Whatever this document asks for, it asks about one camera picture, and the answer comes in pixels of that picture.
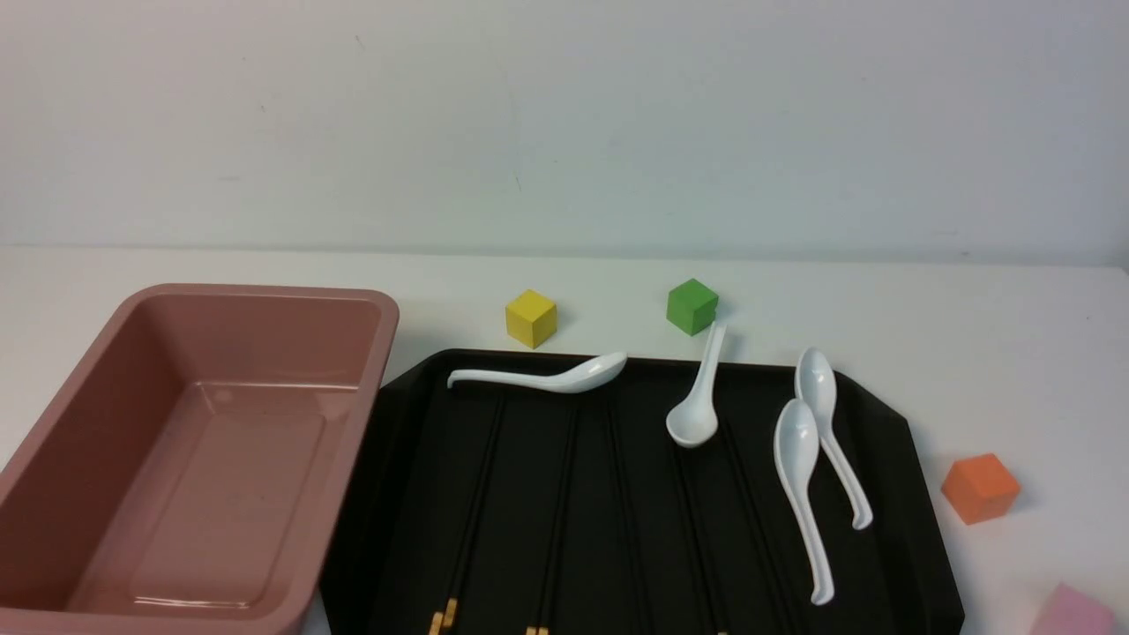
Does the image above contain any black chopstick gold band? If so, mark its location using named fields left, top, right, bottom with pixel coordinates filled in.
left=672, top=444, right=729, bottom=634
left=427, top=397, right=505, bottom=634
left=723, top=429, right=794, bottom=634
left=452, top=392, right=511, bottom=634
left=604, top=398, right=653, bottom=634
left=524, top=406, right=581, bottom=634

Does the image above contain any yellow wooden cube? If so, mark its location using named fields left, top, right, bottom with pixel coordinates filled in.
left=505, top=289, right=559, bottom=349

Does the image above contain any white spoon top left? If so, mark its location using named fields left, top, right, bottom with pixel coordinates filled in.
left=446, top=351, right=628, bottom=394

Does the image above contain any white spoon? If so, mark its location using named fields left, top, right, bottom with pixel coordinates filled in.
left=794, top=347, right=874, bottom=531
left=446, top=351, right=628, bottom=394
left=773, top=398, right=835, bottom=606
left=665, top=322, right=729, bottom=449

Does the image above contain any green wooden cube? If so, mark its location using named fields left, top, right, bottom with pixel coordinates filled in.
left=666, top=278, right=721, bottom=336

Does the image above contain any white spoon centre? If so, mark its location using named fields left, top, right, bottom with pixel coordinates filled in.
left=665, top=322, right=729, bottom=449

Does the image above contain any black octagonal tray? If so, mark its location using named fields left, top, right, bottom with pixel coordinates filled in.
left=321, top=349, right=965, bottom=634

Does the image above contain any white spoon far right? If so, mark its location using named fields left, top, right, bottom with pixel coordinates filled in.
left=794, top=347, right=874, bottom=531

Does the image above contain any white spoon lower right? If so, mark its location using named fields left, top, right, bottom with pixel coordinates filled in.
left=773, top=398, right=835, bottom=606

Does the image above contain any pink rectangular plastic bin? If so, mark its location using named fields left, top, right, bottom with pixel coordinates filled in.
left=1, top=284, right=400, bottom=634

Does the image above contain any orange wooden cube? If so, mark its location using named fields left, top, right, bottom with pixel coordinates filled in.
left=942, top=452, right=1021, bottom=524

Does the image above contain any pink wooden block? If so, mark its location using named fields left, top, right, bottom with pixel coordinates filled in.
left=1029, top=582, right=1120, bottom=634

